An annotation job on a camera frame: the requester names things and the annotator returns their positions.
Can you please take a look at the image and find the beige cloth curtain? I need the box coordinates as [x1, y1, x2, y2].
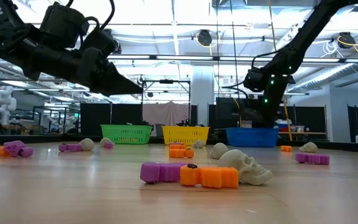
[142, 101, 191, 127]

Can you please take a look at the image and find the blue plastic basket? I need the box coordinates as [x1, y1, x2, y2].
[225, 127, 280, 148]

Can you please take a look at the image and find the black metal frame stand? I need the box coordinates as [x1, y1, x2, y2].
[140, 78, 192, 125]

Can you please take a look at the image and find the yellow plastic basket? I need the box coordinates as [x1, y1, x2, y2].
[161, 125, 211, 146]

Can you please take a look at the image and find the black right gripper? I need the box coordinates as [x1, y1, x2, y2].
[244, 72, 295, 128]

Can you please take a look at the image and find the yellow hanging cable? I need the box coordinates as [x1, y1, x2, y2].
[282, 99, 293, 142]

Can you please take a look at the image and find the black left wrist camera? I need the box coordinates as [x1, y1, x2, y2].
[87, 28, 122, 58]

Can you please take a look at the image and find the white square pillar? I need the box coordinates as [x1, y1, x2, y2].
[191, 65, 216, 127]

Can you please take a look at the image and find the green plastic basket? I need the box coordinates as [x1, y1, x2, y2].
[100, 124, 154, 145]

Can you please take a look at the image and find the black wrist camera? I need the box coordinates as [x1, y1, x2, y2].
[87, 28, 122, 58]
[243, 67, 265, 93]

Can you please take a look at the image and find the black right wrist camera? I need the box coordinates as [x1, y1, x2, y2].
[243, 67, 265, 93]

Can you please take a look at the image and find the long ceiling light rail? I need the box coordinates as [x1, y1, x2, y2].
[0, 53, 358, 63]

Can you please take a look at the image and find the black ceiling cable reel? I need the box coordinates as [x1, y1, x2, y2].
[196, 29, 213, 47]
[337, 31, 356, 50]

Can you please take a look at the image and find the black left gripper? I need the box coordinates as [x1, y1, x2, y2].
[23, 43, 145, 97]

